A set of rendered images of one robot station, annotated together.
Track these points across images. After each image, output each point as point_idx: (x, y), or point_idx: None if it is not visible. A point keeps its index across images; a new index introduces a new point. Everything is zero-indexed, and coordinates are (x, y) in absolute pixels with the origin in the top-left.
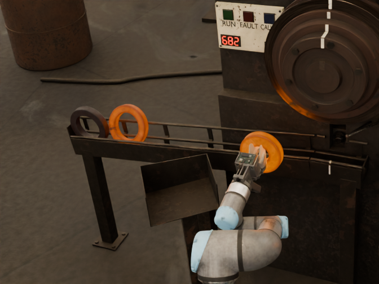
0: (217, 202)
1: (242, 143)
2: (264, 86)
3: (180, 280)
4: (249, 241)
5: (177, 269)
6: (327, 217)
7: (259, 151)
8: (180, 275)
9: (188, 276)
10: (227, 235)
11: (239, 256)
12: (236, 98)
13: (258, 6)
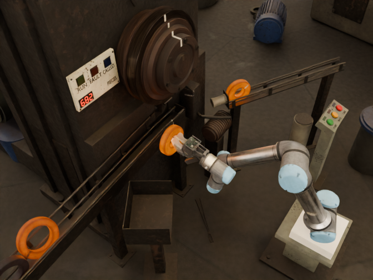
0: (167, 193)
1: (165, 144)
2: (109, 115)
3: (127, 279)
4: (303, 147)
5: (114, 279)
6: (159, 158)
7: (183, 136)
8: (121, 278)
9: (125, 273)
10: (297, 156)
11: (308, 158)
12: (104, 136)
13: (97, 58)
